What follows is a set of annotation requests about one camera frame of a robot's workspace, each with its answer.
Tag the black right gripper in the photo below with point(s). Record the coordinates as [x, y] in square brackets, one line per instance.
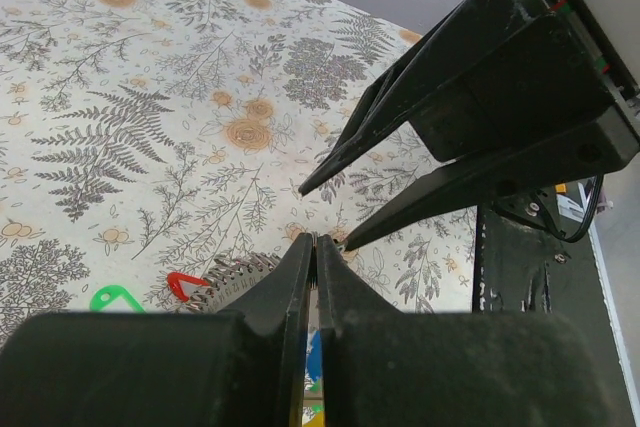
[504, 74]

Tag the blue tagged key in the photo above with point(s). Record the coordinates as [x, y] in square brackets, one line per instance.
[314, 356]

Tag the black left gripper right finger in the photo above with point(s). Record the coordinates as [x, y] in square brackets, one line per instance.
[384, 367]

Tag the red key tag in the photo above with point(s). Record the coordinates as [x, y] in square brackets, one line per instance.
[182, 285]

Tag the floral table mat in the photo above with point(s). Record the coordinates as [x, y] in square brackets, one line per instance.
[140, 137]

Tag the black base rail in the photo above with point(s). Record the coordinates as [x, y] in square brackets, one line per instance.
[519, 267]

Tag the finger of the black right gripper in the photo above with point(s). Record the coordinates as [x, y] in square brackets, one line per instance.
[390, 112]

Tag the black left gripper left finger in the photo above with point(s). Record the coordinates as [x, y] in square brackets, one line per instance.
[243, 366]

